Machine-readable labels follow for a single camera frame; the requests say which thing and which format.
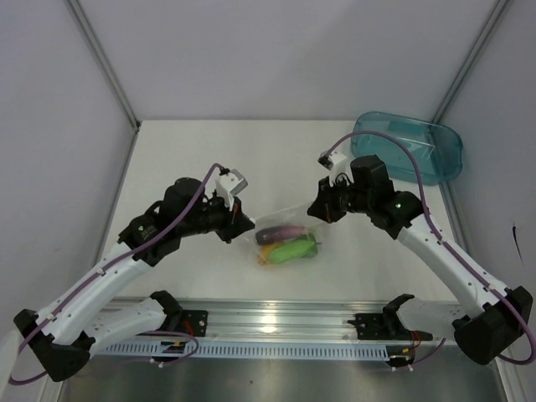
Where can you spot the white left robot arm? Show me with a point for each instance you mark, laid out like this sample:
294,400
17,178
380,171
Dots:
67,333

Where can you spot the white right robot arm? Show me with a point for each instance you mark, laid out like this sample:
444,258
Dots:
490,317

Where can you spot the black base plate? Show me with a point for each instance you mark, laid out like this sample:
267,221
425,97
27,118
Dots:
384,327
192,322

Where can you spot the right aluminium frame post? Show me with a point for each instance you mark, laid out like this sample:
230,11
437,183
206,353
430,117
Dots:
485,33

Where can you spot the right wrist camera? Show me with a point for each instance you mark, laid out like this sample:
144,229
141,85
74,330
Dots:
335,162

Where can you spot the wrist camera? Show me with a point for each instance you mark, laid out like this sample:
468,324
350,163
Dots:
228,185
335,162

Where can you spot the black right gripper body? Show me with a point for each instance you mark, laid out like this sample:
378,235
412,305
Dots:
351,193

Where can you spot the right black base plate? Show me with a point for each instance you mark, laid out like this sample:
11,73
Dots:
384,327

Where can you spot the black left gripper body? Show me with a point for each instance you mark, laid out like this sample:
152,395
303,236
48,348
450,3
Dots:
216,216

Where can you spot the white slotted cable duct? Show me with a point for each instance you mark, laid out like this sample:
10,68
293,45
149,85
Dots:
218,349

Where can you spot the green toy pea pod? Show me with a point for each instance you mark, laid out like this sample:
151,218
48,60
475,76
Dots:
291,250

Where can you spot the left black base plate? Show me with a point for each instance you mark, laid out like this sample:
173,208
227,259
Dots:
192,322

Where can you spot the aluminium frame post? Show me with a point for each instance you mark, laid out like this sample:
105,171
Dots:
485,33
94,45

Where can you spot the teal plastic bin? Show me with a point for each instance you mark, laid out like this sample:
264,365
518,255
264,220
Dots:
437,149

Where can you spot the left aluminium frame post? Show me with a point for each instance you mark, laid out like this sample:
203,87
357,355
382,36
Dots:
94,45

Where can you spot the clear zip top bag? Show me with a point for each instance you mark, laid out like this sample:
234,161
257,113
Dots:
294,215

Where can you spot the yellow toy pepper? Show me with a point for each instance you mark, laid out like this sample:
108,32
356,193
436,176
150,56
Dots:
263,257

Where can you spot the green toy pepper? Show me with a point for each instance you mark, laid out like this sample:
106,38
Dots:
312,246

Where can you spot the aluminium mounting rail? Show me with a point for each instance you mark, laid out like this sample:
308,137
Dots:
281,321

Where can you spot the purple toy eggplant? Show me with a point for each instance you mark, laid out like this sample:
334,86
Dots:
279,233

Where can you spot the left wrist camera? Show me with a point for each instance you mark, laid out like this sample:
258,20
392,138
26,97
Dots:
228,185

